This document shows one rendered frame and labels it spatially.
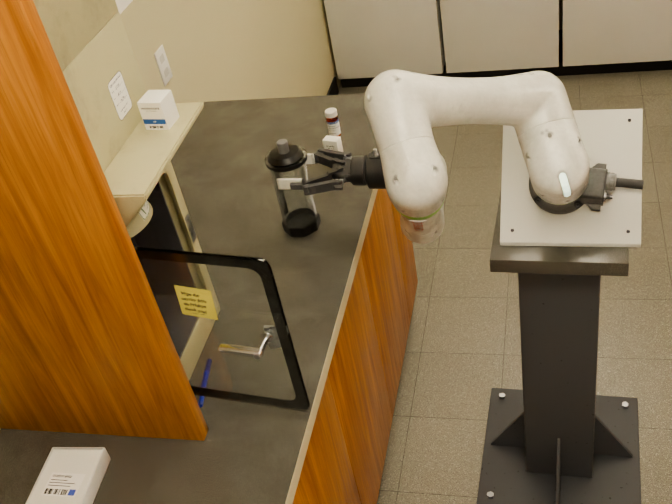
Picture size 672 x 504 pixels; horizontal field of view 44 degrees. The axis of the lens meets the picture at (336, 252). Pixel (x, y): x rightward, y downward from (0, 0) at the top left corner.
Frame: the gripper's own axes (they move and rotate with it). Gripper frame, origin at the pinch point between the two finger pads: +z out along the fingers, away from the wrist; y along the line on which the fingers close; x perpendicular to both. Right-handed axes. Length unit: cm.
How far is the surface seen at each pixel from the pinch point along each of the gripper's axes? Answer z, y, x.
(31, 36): 6, 72, -72
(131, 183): 7, 61, -39
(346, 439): -15, 40, 56
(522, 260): -59, 14, 17
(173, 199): 16.3, 32.5, -14.7
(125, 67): 14, 37, -49
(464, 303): -33, -71, 111
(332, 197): -5.7, -13.0, 17.8
